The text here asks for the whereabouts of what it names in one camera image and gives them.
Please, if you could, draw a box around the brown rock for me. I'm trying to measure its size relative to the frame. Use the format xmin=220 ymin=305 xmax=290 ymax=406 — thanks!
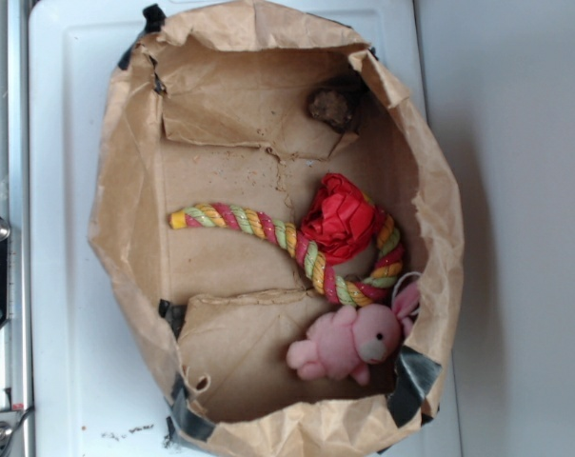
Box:
xmin=307 ymin=89 xmax=357 ymax=133

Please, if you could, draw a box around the brown paper bag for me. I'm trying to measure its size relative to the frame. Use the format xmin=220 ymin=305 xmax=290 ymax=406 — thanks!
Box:
xmin=89 ymin=1 xmax=465 ymax=456

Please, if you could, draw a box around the red crumpled paper ball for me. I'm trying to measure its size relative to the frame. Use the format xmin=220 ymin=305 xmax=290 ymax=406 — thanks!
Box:
xmin=300 ymin=173 xmax=385 ymax=266

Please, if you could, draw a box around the pink plush bunny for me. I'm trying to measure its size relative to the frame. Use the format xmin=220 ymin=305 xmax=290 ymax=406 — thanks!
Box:
xmin=287 ymin=282 xmax=420 ymax=386

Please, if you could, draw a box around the multicolour twisted rope toy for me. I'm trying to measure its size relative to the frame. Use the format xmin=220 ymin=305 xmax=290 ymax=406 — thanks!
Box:
xmin=169 ymin=203 xmax=405 ymax=308

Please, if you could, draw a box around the aluminium frame rail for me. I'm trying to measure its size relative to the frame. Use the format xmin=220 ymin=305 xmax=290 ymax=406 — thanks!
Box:
xmin=0 ymin=0 xmax=35 ymax=456

